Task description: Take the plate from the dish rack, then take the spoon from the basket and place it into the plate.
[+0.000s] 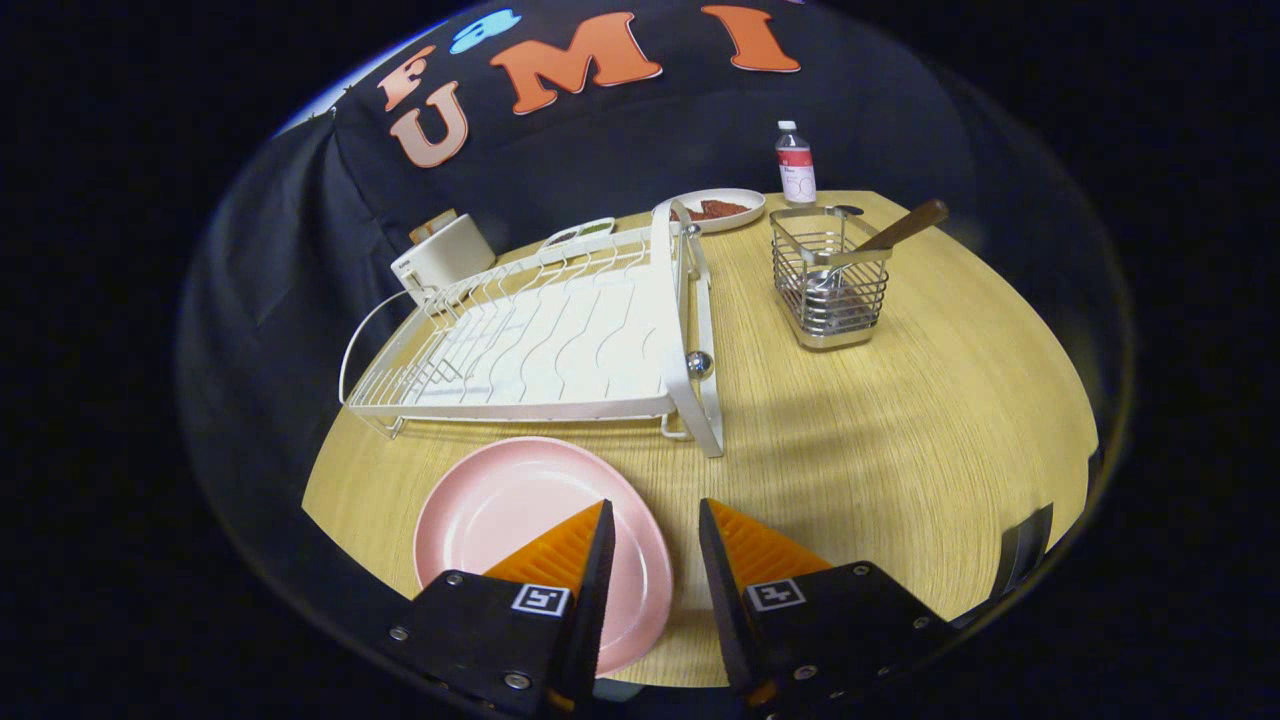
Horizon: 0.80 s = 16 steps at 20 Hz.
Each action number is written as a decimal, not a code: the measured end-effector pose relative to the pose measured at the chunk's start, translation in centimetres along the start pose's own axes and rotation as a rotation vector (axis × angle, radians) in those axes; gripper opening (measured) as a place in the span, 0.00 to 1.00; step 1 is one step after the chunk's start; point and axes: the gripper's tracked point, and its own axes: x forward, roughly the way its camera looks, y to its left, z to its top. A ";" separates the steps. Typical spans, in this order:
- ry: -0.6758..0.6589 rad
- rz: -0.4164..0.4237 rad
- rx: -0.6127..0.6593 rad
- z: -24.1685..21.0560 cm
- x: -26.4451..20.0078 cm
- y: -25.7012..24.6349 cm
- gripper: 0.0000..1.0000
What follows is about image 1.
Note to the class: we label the white round plate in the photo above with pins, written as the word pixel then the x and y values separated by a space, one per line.
pixel 750 203

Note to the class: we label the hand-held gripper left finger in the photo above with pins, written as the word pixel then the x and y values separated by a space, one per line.
pixel 598 600

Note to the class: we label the pink plate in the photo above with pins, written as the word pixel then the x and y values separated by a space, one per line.
pixel 500 510

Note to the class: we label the clear bottle with red label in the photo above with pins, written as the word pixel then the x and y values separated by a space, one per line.
pixel 797 175

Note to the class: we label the brown toast slice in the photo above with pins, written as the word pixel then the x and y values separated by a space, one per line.
pixel 446 219
pixel 424 232

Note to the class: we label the dark chair back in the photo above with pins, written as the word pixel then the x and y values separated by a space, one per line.
pixel 1025 550

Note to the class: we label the white drain tray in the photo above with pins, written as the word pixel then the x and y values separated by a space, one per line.
pixel 600 330

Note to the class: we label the white toaster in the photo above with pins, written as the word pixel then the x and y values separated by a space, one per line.
pixel 450 255

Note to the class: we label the red meat piece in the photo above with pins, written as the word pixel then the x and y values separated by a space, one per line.
pixel 688 214
pixel 725 209

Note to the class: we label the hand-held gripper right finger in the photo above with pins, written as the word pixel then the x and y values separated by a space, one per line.
pixel 720 600

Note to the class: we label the white divided dish with beans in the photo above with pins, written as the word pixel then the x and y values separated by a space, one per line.
pixel 580 238

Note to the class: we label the black backdrop cloth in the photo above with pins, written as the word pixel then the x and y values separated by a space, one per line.
pixel 700 130

